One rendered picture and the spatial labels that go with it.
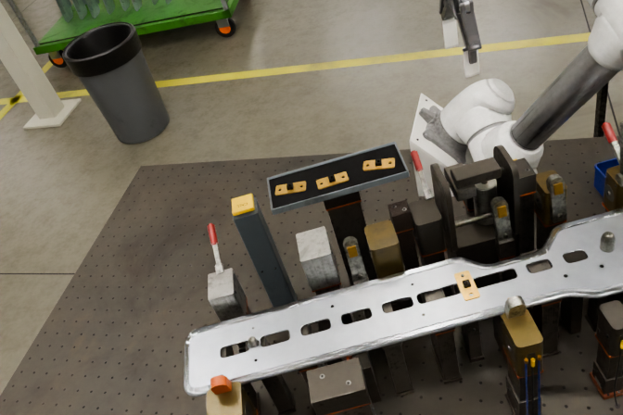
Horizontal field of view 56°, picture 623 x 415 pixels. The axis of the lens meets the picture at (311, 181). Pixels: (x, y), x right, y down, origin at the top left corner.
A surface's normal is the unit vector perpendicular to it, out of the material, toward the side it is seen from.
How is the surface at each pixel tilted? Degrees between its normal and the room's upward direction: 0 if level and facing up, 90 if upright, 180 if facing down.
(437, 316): 0
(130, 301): 0
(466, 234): 0
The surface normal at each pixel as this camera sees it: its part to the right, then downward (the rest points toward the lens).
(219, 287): -0.24, -0.74
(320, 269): 0.15, 0.62
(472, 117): -0.73, 0.00
